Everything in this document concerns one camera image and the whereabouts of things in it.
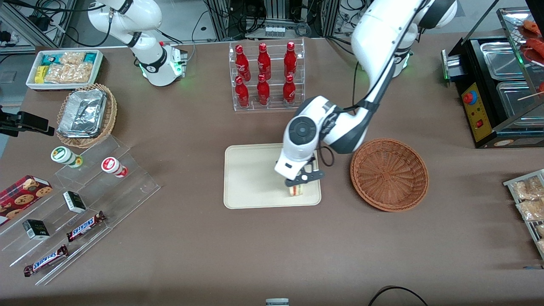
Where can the black food warmer machine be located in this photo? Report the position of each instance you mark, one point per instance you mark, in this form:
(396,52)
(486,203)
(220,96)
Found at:
(478,110)

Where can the small clear cracker bag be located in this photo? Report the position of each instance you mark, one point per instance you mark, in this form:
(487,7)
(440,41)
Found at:
(72,58)

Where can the large clear cracker bag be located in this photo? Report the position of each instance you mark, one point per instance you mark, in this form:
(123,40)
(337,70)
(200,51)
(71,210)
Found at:
(70,73)

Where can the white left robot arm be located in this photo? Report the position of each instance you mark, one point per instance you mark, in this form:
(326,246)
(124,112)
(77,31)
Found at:
(382,34)

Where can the white rectangular snack bin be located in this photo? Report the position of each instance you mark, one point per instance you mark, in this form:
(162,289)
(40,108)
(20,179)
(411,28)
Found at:
(98,63)

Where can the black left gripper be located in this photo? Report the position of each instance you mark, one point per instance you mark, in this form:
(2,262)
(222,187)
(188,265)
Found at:
(309,166)

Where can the white power strip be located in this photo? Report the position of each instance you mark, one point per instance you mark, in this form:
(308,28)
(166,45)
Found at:
(274,32)

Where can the small grey box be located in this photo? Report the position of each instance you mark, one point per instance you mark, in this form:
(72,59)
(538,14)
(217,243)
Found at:
(277,302)

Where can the red cola bottle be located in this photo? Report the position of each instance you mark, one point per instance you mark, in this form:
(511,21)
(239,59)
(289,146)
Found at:
(264,63)
(241,63)
(263,91)
(290,61)
(242,93)
(289,90)

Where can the teal snack packet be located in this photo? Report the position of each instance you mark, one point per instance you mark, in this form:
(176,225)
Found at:
(49,59)
(90,58)

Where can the tray of packaged snacks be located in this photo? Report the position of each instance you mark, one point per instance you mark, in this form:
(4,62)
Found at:
(527,229)

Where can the beige plastic tray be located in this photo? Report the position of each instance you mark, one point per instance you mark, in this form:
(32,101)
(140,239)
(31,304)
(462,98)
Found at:
(250,175)

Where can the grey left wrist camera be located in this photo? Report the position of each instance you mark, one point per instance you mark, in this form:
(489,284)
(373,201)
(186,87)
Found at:
(312,175)

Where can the red lid cup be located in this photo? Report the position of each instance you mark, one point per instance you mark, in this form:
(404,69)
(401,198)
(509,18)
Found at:
(111,165)

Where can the small black carton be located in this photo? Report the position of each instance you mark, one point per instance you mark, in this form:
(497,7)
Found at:
(36,229)
(74,202)

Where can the steel warmer pan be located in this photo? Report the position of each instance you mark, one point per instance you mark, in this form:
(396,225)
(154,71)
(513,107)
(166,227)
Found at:
(516,100)
(501,59)

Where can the aluminium foil container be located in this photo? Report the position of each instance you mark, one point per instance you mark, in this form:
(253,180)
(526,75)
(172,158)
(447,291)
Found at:
(83,114)

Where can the Snickers chocolate bar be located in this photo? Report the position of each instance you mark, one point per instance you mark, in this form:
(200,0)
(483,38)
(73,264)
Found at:
(46,260)
(85,226)

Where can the red sausage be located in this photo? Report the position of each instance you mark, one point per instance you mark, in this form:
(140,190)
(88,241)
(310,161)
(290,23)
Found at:
(536,44)
(533,26)

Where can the oval light wicker basket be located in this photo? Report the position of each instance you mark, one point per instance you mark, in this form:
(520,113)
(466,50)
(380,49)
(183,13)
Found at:
(111,114)

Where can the red cookie box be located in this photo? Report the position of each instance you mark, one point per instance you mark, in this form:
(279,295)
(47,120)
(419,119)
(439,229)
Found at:
(21,197)

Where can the clear acrylic stepped stand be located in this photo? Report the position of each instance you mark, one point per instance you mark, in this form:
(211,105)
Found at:
(127,191)

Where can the clear acrylic bottle rack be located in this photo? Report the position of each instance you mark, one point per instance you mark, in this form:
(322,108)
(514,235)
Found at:
(274,68)

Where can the round brown wicker basket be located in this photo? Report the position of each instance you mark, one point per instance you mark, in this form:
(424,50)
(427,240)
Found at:
(389,174)

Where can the aluminium frame shelf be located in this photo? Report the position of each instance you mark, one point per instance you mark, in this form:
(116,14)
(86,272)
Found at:
(25,36)

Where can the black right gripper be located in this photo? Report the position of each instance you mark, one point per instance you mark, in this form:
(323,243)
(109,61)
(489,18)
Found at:
(3,117)

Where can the green lid cup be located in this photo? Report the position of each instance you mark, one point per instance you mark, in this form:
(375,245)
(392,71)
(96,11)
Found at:
(61,155)

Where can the yellow snack packet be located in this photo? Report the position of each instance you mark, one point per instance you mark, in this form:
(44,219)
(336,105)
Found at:
(39,75)

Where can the clear bag of pastries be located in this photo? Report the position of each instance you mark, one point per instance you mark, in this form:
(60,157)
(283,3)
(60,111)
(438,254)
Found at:
(527,189)
(540,230)
(531,209)
(541,245)

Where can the triangular sandwich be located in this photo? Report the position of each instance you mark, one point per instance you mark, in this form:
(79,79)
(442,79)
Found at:
(297,191)

